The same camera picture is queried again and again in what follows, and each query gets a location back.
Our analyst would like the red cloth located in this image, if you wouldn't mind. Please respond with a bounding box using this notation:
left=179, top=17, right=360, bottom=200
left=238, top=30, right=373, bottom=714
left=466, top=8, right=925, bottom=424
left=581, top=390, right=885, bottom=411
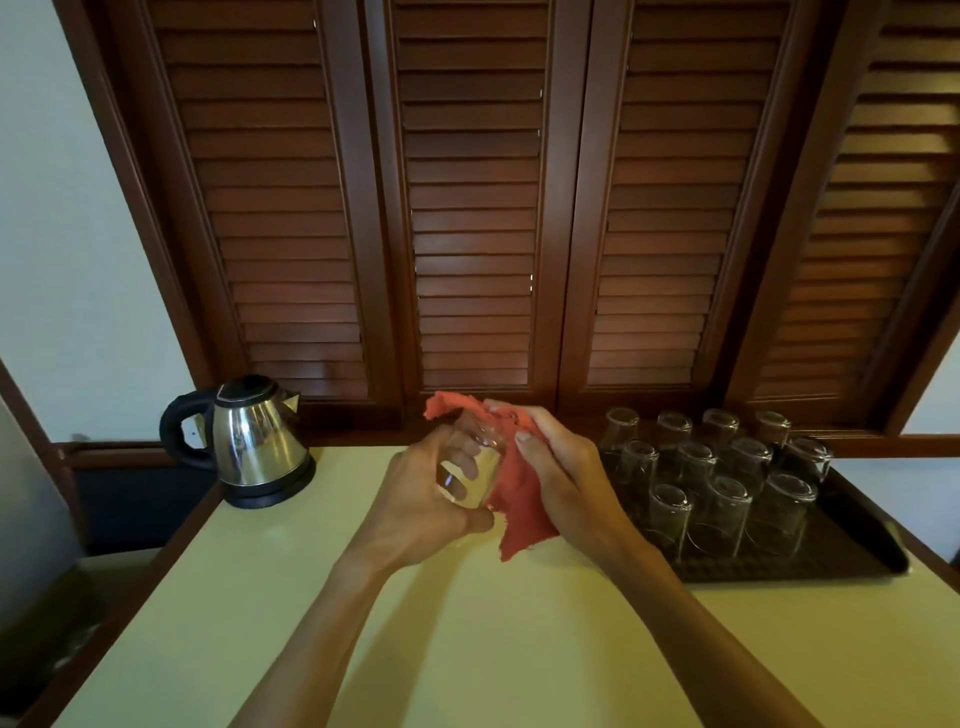
left=423, top=390, right=562, bottom=564

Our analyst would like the person's right forearm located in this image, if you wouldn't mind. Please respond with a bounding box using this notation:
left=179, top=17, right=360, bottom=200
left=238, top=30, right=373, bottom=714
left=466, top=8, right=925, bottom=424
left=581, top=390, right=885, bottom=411
left=607, top=538, right=826, bottom=728

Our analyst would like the brown louvered wooden shutter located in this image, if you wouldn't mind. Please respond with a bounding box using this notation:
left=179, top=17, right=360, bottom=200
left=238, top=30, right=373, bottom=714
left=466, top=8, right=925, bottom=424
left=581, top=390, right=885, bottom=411
left=52, top=0, right=403, bottom=429
left=558, top=0, right=826, bottom=414
left=723, top=0, right=960, bottom=436
left=363, top=0, right=594, bottom=414

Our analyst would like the person's left forearm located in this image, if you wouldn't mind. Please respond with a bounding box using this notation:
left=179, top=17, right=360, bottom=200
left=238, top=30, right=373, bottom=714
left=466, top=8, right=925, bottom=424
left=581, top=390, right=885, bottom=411
left=228, top=549, right=395, bottom=728

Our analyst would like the dark brown textured tray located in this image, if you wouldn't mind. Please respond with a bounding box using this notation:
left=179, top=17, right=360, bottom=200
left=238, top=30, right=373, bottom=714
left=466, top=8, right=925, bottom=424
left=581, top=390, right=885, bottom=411
left=599, top=442, right=911, bottom=584

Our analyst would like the steel electric kettle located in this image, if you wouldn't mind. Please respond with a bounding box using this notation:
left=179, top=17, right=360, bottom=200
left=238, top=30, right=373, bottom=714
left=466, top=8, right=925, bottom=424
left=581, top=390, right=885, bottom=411
left=158, top=374, right=317, bottom=511
left=223, top=455, right=317, bottom=511

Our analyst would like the person's left hand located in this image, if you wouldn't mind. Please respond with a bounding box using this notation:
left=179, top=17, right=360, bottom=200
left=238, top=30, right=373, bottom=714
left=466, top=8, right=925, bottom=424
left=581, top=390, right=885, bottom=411
left=341, top=423, right=496, bottom=579

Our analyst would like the brown wooden wall rail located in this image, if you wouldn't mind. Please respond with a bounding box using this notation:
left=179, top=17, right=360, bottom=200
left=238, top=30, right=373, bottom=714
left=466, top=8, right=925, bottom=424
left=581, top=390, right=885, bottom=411
left=806, top=433, right=960, bottom=460

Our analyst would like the person's right hand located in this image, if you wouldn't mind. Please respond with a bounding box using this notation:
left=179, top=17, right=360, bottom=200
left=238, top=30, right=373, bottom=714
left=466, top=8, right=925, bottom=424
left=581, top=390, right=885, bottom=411
left=483, top=399, right=646, bottom=579

